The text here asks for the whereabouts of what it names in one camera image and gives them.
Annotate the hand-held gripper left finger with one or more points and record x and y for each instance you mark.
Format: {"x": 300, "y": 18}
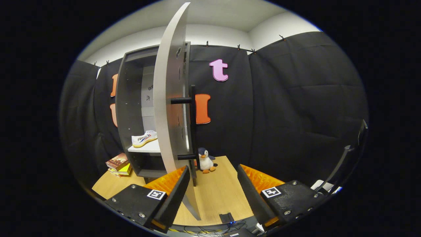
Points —
{"x": 174, "y": 197}

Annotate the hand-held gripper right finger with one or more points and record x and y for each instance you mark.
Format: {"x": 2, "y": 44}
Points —
{"x": 253, "y": 197}

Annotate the white striped shoe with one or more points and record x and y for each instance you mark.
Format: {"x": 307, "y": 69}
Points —
{"x": 144, "y": 139}

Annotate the beige shoe cabinet door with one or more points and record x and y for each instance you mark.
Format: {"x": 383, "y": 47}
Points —
{"x": 166, "y": 98}

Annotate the grey shoe cabinet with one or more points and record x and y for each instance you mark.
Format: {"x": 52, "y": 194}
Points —
{"x": 128, "y": 108}

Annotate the small black device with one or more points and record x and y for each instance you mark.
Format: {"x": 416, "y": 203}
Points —
{"x": 227, "y": 218}

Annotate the penguin plush toy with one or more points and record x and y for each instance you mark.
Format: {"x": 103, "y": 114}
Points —
{"x": 206, "y": 163}

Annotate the yellow book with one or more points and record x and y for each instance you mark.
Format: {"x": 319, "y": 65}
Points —
{"x": 125, "y": 170}

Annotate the white sheet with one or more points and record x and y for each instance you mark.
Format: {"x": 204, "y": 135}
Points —
{"x": 317, "y": 185}

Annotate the brown book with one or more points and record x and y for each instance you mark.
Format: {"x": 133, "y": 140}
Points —
{"x": 116, "y": 161}

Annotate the black curved stand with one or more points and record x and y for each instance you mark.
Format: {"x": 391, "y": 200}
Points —
{"x": 340, "y": 164}

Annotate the black backdrop cloth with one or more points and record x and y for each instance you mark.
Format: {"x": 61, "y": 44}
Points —
{"x": 289, "y": 108}

